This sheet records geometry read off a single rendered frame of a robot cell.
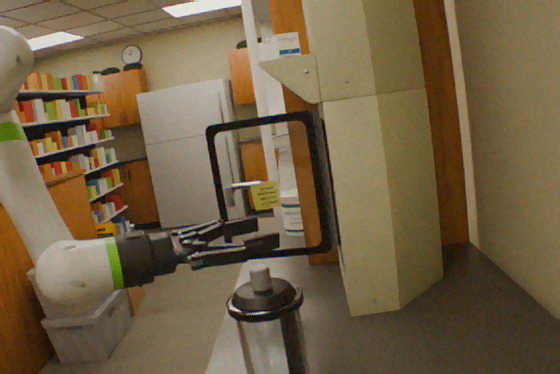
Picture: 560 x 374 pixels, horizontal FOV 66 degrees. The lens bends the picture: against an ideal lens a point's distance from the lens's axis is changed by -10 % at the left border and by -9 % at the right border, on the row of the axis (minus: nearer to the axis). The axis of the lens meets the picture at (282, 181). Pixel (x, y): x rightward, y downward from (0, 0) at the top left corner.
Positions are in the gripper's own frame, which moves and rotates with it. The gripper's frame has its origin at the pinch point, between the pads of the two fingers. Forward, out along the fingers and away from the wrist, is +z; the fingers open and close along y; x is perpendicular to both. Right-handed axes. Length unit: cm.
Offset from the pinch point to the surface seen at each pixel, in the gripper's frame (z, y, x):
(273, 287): -8.1, -24.2, -2.5
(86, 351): -40, 195, 145
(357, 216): 22.4, -1.4, 0.5
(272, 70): 9.4, 9.6, -29.5
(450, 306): 38.3, -15.4, 20.5
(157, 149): 88, 514, 88
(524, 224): 60, -17, 6
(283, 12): 29, 43, -44
